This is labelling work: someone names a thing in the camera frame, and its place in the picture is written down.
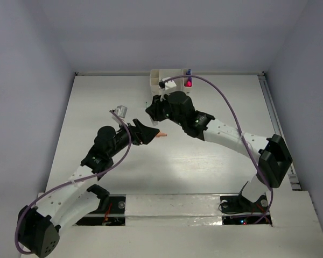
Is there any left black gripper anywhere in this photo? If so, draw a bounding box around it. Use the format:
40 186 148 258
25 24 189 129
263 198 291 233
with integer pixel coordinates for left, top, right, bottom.
107 119 158 157

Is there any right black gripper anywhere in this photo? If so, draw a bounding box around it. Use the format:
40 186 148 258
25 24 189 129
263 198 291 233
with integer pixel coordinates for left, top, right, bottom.
146 91 185 126

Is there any black pink highlighter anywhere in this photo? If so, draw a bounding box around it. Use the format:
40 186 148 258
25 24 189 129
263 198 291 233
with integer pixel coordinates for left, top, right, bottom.
185 81 192 88

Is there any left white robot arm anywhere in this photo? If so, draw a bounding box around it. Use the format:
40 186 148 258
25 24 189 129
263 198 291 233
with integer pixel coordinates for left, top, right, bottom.
15 106 160 257

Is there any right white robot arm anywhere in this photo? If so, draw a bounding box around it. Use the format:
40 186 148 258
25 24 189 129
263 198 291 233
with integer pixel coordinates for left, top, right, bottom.
145 91 293 213

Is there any orange highlighter pen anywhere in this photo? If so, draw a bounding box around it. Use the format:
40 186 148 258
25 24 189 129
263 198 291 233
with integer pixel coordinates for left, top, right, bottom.
156 132 167 138

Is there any cream perforated organizer basket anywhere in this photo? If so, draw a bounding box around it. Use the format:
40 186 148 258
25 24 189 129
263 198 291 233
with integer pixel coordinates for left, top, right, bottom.
150 68 194 95

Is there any silver foil strip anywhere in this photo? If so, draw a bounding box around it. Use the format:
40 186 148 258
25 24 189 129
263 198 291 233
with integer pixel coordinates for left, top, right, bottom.
124 194 222 227

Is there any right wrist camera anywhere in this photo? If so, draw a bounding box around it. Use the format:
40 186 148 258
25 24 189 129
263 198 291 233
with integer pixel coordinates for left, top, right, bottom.
158 77 177 92

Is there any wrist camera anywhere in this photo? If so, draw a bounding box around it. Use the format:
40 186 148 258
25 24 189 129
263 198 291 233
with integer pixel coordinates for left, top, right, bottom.
158 77 177 92
109 105 128 123

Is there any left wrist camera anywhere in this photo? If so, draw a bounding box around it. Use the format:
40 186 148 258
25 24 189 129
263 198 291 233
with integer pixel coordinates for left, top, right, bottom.
109 105 128 123

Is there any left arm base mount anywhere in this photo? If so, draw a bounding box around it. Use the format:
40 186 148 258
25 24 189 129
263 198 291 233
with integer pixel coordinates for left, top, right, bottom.
76 195 126 226

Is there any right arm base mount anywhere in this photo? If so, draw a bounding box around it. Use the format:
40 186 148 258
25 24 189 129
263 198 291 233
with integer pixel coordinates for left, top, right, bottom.
218 195 272 225

